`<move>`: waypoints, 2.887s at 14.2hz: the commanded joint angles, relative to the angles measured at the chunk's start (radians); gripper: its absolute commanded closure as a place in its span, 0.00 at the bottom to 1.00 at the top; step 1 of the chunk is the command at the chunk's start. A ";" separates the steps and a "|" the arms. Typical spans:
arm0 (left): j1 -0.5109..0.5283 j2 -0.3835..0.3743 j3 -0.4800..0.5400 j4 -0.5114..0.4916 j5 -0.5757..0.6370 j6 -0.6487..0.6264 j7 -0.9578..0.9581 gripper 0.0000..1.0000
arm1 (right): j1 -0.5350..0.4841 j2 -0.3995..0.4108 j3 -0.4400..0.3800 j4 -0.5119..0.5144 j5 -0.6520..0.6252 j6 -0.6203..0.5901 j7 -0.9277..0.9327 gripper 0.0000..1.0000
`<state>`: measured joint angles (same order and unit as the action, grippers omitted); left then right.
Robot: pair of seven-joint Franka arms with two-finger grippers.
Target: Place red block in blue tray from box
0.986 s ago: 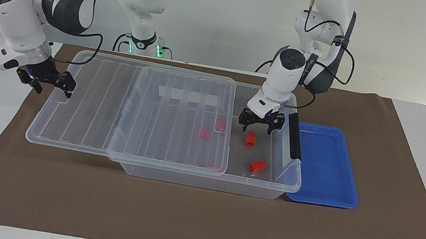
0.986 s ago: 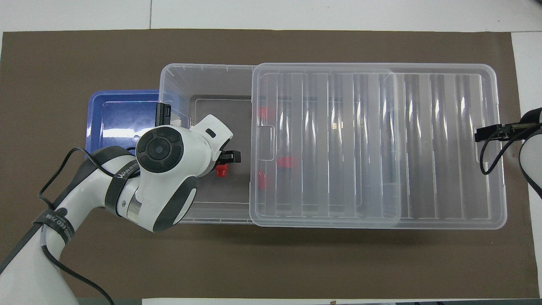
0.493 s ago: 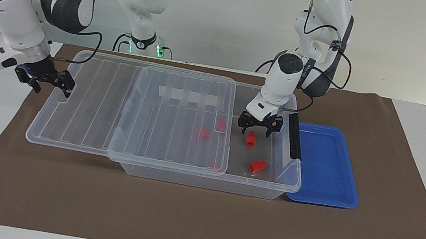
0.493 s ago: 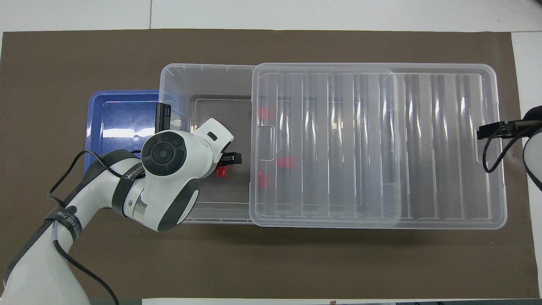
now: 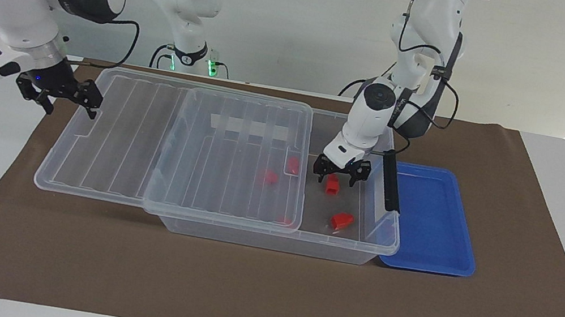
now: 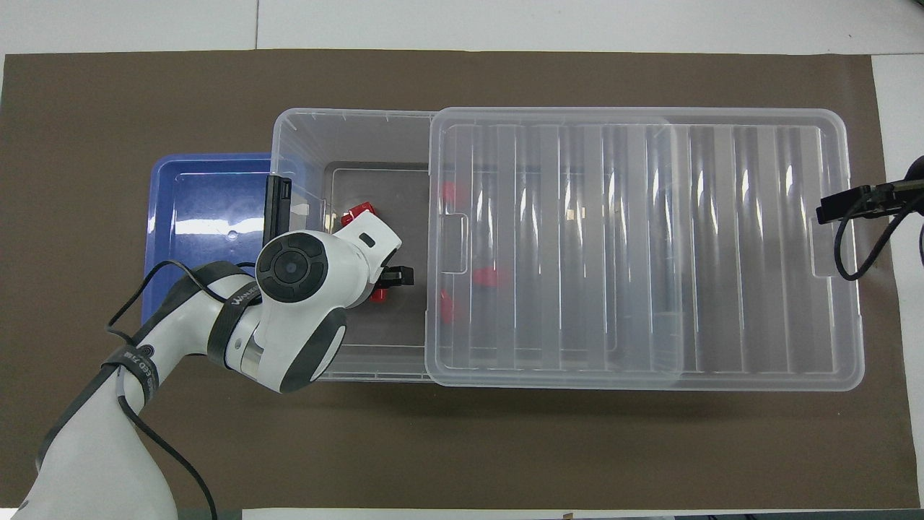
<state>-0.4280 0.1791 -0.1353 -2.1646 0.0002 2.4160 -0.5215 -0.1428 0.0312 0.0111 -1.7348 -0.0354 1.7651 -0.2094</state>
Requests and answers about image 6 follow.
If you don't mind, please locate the brown table mat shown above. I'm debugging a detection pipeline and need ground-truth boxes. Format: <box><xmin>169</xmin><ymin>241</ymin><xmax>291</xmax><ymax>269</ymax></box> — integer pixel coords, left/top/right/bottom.
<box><xmin>0</xmin><ymin>48</ymin><xmax>921</xmax><ymax>510</ymax></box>

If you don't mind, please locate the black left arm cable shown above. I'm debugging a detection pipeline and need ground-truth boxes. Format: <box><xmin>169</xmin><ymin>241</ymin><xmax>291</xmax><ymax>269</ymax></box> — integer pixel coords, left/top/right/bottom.
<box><xmin>107</xmin><ymin>260</ymin><xmax>257</xmax><ymax>520</ymax></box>

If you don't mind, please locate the blue plastic tray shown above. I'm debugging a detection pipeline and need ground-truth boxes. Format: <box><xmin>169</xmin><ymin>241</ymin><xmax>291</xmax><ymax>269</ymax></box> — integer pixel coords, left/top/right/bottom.
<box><xmin>141</xmin><ymin>152</ymin><xmax>279</xmax><ymax>340</ymax></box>

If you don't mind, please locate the clear ribbed box lid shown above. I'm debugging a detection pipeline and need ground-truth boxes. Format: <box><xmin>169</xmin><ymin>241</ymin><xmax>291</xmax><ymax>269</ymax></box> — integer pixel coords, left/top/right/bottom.
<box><xmin>424</xmin><ymin>107</ymin><xmax>866</xmax><ymax>392</ymax></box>

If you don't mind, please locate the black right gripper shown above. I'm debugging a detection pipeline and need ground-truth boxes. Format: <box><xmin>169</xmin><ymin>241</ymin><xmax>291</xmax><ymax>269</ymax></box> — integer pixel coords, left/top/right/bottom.
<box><xmin>816</xmin><ymin>181</ymin><xmax>914</xmax><ymax>225</ymax></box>

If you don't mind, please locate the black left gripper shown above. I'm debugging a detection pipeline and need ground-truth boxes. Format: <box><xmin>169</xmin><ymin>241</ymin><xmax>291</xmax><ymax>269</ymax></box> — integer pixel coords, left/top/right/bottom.
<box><xmin>375</xmin><ymin>265</ymin><xmax>415</xmax><ymax>290</ymax></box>

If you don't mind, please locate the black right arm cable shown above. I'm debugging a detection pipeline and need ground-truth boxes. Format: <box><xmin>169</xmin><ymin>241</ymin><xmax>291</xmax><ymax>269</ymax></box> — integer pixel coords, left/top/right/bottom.
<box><xmin>834</xmin><ymin>184</ymin><xmax>924</xmax><ymax>282</ymax></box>

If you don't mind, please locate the clear plastic storage box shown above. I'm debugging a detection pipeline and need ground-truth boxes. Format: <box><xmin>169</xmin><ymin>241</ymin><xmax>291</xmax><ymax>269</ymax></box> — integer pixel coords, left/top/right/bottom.
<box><xmin>258</xmin><ymin>108</ymin><xmax>687</xmax><ymax>381</ymax></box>

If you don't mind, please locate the black box latch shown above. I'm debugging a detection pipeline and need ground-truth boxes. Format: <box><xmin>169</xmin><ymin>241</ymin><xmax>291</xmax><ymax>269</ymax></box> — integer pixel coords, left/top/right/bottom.
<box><xmin>262</xmin><ymin>175</ymin><xmax>294</xmax><ymax>243</ymax></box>

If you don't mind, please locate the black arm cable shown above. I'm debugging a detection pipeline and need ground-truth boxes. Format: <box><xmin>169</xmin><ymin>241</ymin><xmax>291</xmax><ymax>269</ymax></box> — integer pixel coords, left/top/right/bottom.
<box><xmin>107</xmin><ymin>260</ymin><xmax>257</xmax><ymax>520</ymax></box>
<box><xmin>834</xmin><ymin>184</ymin><xmax>924</xmax><ymax>282</ymax></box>

